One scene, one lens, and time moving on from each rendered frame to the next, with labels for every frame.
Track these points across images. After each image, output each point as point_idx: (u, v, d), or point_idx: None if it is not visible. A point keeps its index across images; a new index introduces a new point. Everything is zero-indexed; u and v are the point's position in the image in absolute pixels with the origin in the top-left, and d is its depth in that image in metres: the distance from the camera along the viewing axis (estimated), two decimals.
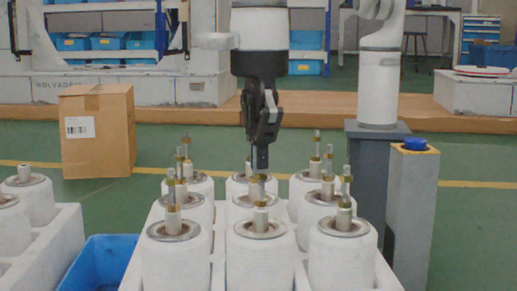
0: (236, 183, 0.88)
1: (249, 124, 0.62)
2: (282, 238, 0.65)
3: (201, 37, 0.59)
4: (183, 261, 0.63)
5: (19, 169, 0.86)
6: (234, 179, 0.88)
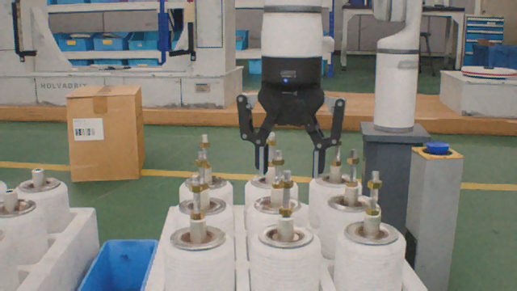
0: (255, 187, 0.86)
1: None
2: (308, 246, 0.63)
3: None
4: (209, 270, 0.62)
5: (34, 174, 0.85)
6: (254, 184, 0.87)
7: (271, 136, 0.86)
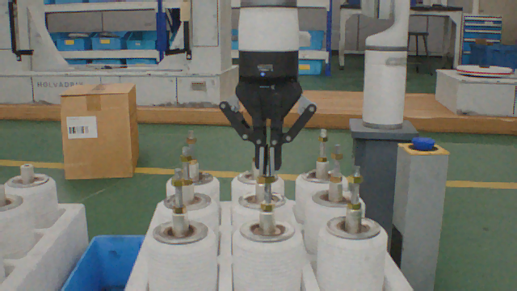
0: (241, 183, 0.87)
1: None
2: (289, 240, 0.64)
3: None
4: (191, 263, 0.62)
5: (23, 170, 0.85)
6: (240, 180, 0.87)
7: None
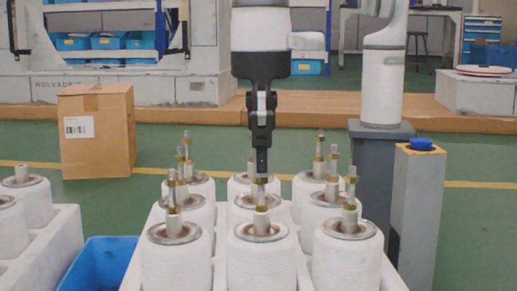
0: (237, 183, 0.86)
1: None
2: (283, 240, 0.63)
3: None
4: (184, 264, 0.61)
5: (17, 170, 0.84)
6: (236, 180, 0.86)
7: None
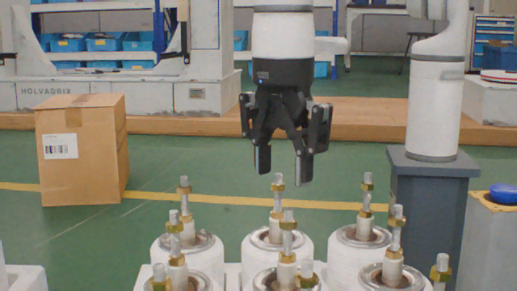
0: (254, 248, 0.62)
1: None
2: None
3: None
4: None
5: None
6: (252, 242, 0.63)
7: (281, 176, 0.63)
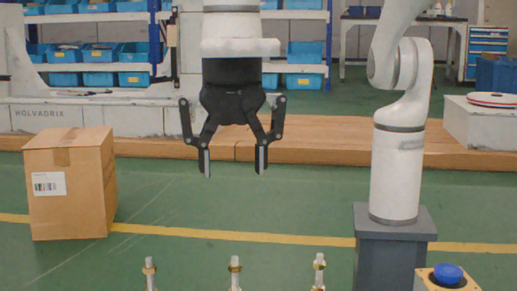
0: None
1: (258, 128, 0.61)
2: None
3: (242, 44, 0.53)
4: None
5: None
6: None
7: (233, 261, 0.67)
